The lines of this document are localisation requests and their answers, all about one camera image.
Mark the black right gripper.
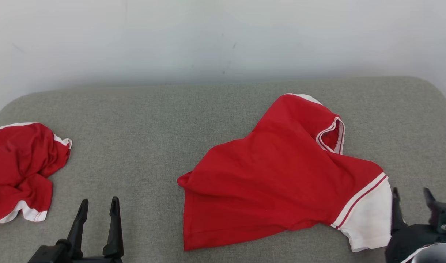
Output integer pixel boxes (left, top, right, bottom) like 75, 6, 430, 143
385, 187, 445, 263

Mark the red basketball shorts number 23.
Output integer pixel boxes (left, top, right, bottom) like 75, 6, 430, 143
0, 122, 73, 224

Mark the grey fabric sofa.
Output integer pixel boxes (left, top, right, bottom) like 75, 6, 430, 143
0, 76, 446, 263

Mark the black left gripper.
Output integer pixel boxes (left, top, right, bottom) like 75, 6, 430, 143
27, 196, 124, 263

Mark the red Bulls basketball jersey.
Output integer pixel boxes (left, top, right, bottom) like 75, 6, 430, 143
177, 93, 393, 252

